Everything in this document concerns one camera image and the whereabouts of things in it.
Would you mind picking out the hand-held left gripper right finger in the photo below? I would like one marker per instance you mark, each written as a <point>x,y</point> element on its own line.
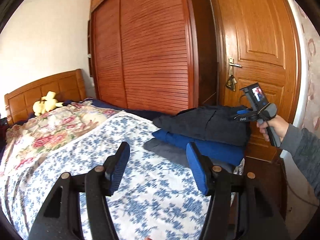
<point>197,170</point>

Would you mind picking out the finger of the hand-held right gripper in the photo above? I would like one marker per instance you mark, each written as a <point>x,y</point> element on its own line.
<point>243,118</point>
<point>243,111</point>

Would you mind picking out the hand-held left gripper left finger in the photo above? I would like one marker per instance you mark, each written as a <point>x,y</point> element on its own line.
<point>117,165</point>

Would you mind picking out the black double-breasted coat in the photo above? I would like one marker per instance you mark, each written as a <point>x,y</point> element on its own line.
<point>200,125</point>

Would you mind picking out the person's right forearm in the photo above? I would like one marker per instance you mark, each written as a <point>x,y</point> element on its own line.
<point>302,150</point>

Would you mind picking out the person's right hand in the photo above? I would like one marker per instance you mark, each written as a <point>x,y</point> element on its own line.
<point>280,127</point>

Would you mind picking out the blue folded garment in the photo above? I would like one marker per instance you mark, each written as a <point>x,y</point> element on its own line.
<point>212,150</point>

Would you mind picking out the dark hanging key tag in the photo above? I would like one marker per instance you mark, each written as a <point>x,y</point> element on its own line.
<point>230,83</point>

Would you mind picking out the grey folded garment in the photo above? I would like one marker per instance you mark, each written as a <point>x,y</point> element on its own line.
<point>165,152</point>

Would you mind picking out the blue floral bedsheet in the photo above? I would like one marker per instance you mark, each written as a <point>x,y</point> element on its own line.
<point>75,160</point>

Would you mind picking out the navy bedsheet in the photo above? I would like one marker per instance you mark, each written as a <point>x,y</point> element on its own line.
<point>140,112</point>

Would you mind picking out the pink floral quilt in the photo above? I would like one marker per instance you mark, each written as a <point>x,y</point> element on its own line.
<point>62,125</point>

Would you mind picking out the wooden door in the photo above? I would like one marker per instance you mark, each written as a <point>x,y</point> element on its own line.
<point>262,30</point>

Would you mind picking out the yellow plush toy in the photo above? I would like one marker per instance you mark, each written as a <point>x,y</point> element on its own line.
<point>47,105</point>

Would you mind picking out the wooden slatted wardrobe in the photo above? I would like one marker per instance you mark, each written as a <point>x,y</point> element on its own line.
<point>150,55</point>

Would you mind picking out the wooden bed headboard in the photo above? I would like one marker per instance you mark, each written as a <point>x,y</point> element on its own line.
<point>30,92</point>

